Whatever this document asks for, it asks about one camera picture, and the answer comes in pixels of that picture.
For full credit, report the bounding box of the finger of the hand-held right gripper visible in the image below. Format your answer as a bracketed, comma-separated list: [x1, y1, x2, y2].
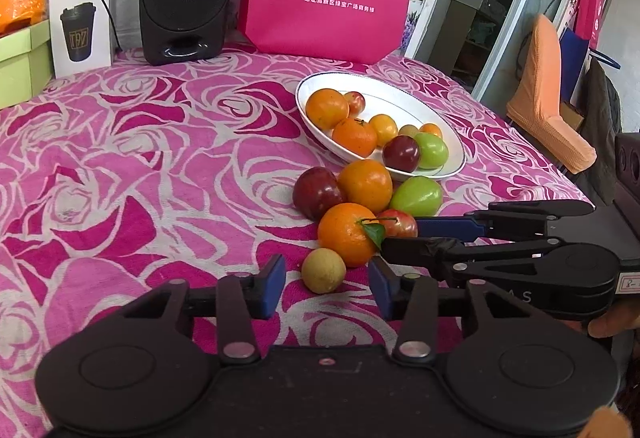
[382, 237, 566, 285]
[415, 199, 594, 241]

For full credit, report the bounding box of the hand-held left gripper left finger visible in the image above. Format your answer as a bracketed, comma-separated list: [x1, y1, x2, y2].
[120, 254, 287, 365]

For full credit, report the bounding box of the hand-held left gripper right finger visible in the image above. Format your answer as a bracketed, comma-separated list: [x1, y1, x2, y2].
[368, 258, 548, 365]

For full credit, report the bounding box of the small green apple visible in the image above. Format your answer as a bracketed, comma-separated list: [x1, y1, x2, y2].
[389, 176, 443, 217]

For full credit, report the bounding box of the tangerine with leaf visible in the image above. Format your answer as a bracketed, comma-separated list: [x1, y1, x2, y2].
[317, 202, 387, 268]

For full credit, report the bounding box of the large green apple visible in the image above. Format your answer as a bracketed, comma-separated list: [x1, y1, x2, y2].
[414, 132, 449, 170]

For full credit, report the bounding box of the yellowish small orange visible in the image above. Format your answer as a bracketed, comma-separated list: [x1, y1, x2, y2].
[368, 114, 400, 148]

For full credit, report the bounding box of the white plate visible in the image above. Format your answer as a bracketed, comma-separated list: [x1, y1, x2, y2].
[295, 71, 467, 182]

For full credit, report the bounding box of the large orange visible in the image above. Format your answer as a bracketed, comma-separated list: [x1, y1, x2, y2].
[305, 88, 351, 130]

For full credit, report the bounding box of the person's right hand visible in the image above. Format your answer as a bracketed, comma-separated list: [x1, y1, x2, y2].
[587, 300, 640, 339]

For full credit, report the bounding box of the person's left hand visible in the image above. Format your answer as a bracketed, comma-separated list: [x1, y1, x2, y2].
[580, 407, 632, 438]

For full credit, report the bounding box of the dark jacket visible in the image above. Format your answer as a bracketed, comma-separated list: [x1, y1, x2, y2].
[580, 58, 623, 206]

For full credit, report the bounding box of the pink rose printed tablecloth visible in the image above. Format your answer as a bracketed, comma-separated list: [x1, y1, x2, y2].
[0, 40, 596, 438]

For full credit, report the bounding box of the chair with orange cover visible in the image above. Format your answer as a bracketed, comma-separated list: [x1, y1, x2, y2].
[506, 13, 598, 174]

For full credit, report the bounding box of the tan carton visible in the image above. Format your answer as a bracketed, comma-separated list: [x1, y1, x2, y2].
[452, 0, 506, 79]

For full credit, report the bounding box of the blue hanging bag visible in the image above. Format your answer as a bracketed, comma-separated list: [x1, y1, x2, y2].
[559, 25, 621, 104]

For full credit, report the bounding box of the pink hanging bag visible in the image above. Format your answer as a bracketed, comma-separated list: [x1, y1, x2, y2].
[572, 0, 606, 54]

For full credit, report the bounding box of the white box with cup print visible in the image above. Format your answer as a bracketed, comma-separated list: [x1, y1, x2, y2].
[48, 0, 113, 80]

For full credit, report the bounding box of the green cardboard box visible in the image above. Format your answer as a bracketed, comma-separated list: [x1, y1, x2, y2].
[0, 20, 53, 110]

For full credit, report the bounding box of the white door frame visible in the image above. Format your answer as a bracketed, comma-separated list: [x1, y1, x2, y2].
[470, 0, 616, 101]

